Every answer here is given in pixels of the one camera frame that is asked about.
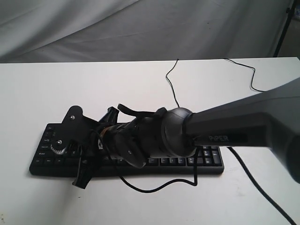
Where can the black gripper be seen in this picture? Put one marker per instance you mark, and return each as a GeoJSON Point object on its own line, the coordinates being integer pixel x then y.
{"type": "Point", "coordinates": [113, 137]}

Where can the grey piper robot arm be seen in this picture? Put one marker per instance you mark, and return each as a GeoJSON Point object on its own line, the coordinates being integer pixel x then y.
{"type": "Point", "coordinates": [270, 119]}

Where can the black acer keyboard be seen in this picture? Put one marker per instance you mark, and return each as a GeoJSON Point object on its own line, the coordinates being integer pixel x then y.
{"type": "Point", "coordinates": [46, 163]}

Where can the grey backdrop cloth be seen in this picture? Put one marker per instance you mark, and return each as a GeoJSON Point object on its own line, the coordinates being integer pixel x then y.
{"type": "Point", "coordinates": [136, 30]}

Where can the black tripod stand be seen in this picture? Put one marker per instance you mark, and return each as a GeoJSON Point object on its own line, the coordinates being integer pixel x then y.
{"type": "Point", "coordinates": [290, 13]}

